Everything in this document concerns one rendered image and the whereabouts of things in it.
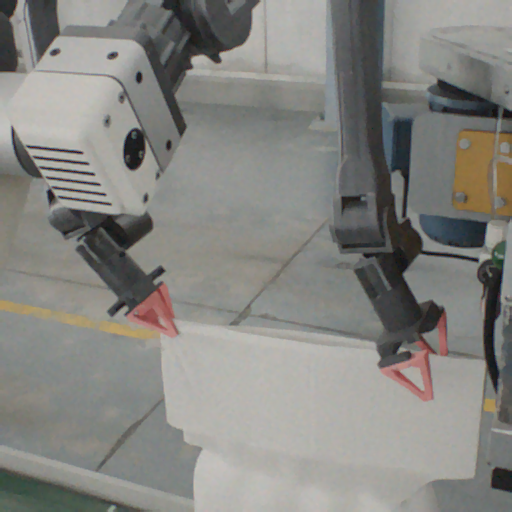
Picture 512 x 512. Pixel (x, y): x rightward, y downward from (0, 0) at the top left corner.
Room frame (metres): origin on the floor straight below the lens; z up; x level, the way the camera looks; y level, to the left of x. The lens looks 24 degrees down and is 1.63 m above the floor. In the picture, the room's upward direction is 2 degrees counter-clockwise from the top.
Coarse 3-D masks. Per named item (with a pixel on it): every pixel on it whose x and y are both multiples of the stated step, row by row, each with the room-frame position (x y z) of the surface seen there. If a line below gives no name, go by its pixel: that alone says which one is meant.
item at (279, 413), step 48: (192, 336) 1.10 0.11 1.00; (240, 336) 1.07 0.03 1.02; (288, 336) 1.07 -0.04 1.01; (336, 336) 1.05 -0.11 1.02; (192, 384) 1.10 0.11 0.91; (240, 384) 1.07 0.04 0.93; (288, 384) 1.04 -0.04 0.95; (336, 384) 1.02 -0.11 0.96; (384, 384) 1.00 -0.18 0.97; (432, 384) 0.99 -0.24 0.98; (480, 384) 0.97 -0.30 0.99; (192, 432) 1.10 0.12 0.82; (240, 432) 1.07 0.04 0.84; (288, 432) 1.04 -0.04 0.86; (336, 432) 1.02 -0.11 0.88; (384, 432) 1.00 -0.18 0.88; (432, 432) 0.98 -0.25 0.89; (480, 432) 0.97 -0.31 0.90; (240, 480) 1.01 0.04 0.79; (288, 480) 0.99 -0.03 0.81; (336, 480) 0.98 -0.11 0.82; (384, 480) 0.97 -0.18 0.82; (432, 480) 0.97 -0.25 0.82
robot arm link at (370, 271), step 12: (372, 252) 1.01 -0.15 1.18; (384, 252) 0.99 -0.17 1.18; (396, 252) 1.03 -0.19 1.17; (360, 264) 0.99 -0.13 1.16; (372, 264) 0.98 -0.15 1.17; (384, 264) 0.98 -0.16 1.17; (396, 264) 1.00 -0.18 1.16; (360, 276) 0.99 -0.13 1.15; (372, 276) 0.98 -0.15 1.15; (384, 276) 0.98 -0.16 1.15; (396, 276) 0.98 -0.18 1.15; (372, 288) 0.98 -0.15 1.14; (384, 288) 0.97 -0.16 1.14
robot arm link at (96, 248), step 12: (96, 228) 1.17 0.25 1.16; (108, 228) 1.19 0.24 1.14; (84, 240) 1.14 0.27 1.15; (96, 240) 1.15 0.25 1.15; (108, 240) 1.15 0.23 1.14; (120, 240) 1.18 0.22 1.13; (84, 252) 1.14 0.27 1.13; (96, 252) 1.14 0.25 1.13; (108, 252) 1.14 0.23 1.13; (96, 264) 1.13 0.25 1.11
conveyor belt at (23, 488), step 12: (0, 480) 1.53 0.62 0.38; (12, 480) 1.53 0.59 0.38; (24, 480) 1.53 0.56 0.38; (0, 492) 1.49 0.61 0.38; (12, 492) 1.49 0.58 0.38; (24, 492) 1.49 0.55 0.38; (36, 492) 1.49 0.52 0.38; (48, 492) 1.49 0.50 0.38; (60, 492) 1.48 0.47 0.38; (0, 504) 1.45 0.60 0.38; (12, 504) 1.45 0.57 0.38; (24, 504) 1.45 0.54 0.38; (36, 504) 1.45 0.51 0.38; (48, 504) 1.45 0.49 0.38; (60, 504) 1.44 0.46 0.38; (72, 504) 1.44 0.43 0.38; (84, 504) 1.44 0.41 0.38; (96, 504) 1.44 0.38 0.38; (108, 504) 1.44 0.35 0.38
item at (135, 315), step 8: (152, 296) 1.10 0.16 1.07; (144, 304) 1.10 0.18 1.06; (152, 304) 1.10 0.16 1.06; (160, 304) 1.11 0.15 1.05; (128, 312) 1.12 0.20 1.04; (136, 312) 1.12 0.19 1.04; (160, 312) 1.10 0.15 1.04; (128, 320) 1.12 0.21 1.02; (136, 320) 1.12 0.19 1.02; (144, 320) 1.12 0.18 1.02; (152, 320) 1.12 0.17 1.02; (168, 320) 1.11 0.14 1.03; (152, 328) 1.12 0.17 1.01; (160, 328) 1.11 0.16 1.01; (168, 328) 1.11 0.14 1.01; (176, 328) 1.11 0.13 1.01; (168, 336) 1.11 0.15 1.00
